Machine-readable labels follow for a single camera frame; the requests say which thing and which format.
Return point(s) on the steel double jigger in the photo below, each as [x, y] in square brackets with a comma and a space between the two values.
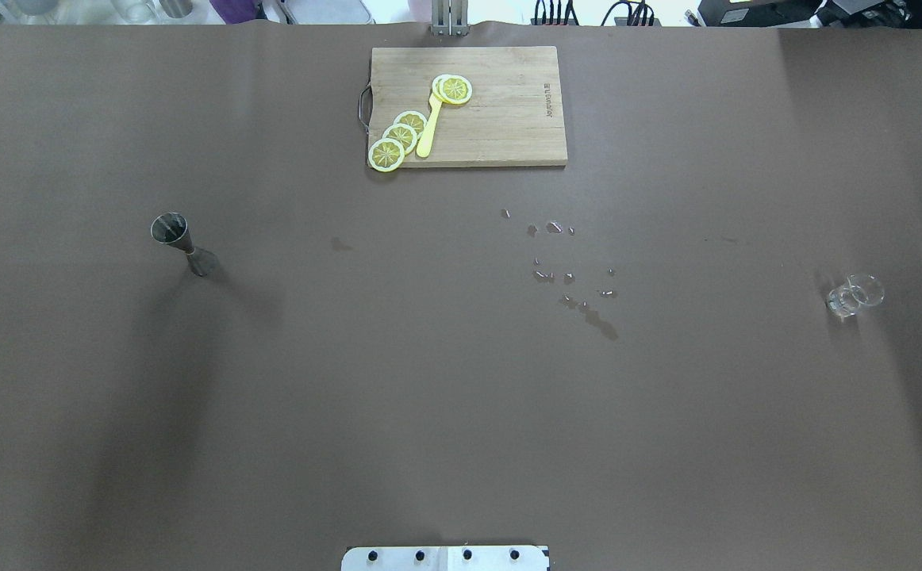
[172, 230]

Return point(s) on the small clear glass cup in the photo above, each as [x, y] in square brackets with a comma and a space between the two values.
[858, 293]

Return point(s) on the yellow plastic spoon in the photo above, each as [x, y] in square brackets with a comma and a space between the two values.
[424, 144]

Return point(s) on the lemon slice middle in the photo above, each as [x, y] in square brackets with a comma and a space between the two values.
[404, 134]

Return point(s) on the lemon slice upper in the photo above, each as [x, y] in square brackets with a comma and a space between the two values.
[413, 119]

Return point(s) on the wooden cutting board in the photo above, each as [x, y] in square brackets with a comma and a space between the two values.
[513, 119]

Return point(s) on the lemon slice on spoon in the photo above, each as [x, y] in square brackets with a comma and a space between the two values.
[452, 89]

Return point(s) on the aluminium camera post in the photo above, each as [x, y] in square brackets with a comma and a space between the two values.
[450, 18]

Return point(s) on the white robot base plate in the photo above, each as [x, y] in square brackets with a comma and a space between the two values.
[464, 557]

